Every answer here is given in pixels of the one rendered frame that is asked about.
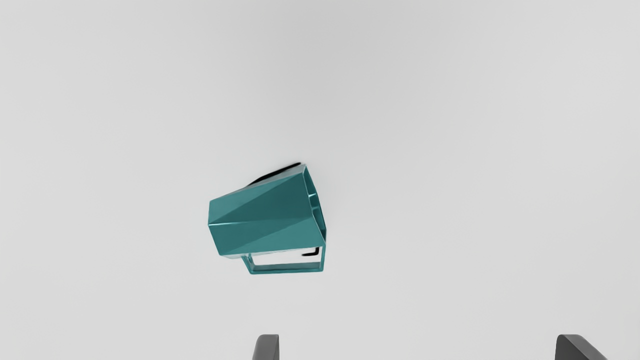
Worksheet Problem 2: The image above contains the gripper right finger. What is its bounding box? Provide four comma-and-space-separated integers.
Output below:
555, 334, 609, 360

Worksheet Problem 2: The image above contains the teal faceted mug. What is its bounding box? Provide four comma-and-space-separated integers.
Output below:
207, 163, 327, 275

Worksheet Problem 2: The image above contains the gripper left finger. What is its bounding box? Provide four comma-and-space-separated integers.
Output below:
252, 334, 280, 360

